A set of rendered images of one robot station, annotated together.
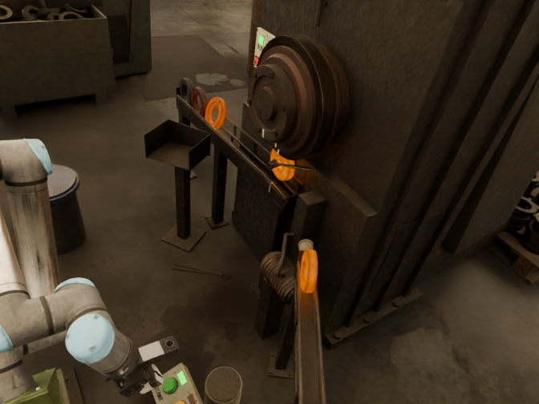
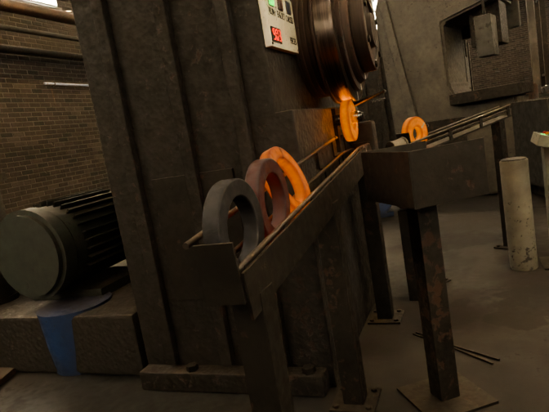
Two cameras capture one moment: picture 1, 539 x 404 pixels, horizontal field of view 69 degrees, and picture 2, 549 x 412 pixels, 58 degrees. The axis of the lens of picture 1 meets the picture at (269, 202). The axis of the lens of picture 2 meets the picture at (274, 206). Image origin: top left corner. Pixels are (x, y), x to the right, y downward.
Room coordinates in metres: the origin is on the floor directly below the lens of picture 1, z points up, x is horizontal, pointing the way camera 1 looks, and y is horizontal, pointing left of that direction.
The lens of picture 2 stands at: (2.70, 1.43, 0.81)
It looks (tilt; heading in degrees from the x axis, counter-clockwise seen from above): 8 degrees down; 239
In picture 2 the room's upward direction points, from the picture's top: 10 degrees counter-clockwise
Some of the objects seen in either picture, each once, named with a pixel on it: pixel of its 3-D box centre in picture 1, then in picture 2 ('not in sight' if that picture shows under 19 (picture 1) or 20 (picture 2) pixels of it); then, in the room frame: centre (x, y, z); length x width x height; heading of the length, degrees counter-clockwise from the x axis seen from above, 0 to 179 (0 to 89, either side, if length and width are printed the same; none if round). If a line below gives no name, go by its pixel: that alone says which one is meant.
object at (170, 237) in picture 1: (180, 189); (434, 277); (1.69, 0.51, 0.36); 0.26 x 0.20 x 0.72; 72
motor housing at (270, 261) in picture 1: (277, 305); (415, 236); (1.09, -0.11, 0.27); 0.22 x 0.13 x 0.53; 37
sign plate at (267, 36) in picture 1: (270, 57); (278, 20); (1.77, 0.10, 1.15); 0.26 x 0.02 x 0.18; 37
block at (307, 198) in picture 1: (307, 217); (364, 150); (1.26, -0.17, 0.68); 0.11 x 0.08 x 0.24; 127
